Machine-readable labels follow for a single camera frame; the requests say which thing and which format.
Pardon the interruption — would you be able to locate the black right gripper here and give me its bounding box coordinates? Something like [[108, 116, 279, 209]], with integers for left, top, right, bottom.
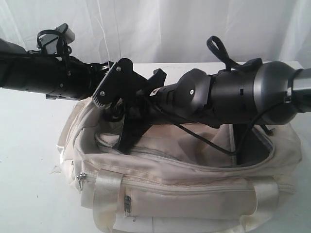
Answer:
[[102, 68, 170, 154]]

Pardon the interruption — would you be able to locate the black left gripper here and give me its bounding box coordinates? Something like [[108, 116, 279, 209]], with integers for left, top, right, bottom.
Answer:
[[45, 57, 114, 100]]

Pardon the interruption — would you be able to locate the cream fabric duffel bag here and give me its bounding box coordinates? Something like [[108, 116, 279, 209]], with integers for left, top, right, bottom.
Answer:
[[57, 98, 302, 233]]

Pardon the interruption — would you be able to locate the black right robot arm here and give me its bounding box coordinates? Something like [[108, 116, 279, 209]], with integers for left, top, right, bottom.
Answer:
[[93, 59, 311, 135]]

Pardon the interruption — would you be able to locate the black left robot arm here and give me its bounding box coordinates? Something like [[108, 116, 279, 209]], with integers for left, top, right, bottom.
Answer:
[[0, 39, 113, 100]]

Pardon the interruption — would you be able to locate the white backdrop curtain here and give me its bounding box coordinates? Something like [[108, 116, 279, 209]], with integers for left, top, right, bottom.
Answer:
[[0, 0, 311, 68]]

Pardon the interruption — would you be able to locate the clear tape scrap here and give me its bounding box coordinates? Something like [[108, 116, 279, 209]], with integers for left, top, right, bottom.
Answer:
[[50, 166, 62, 174]]

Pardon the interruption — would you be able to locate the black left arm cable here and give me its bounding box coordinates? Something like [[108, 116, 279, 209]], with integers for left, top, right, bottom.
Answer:
[[36, 29, 73, 73]]

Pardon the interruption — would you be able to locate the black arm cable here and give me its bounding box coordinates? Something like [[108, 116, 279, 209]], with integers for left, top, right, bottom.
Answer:
[[136, 35, 290, 156], [36, 29, 73, 73]]

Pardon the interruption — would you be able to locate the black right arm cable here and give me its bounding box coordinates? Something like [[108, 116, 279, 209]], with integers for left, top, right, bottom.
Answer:
[[136, 35, 290, 156]]

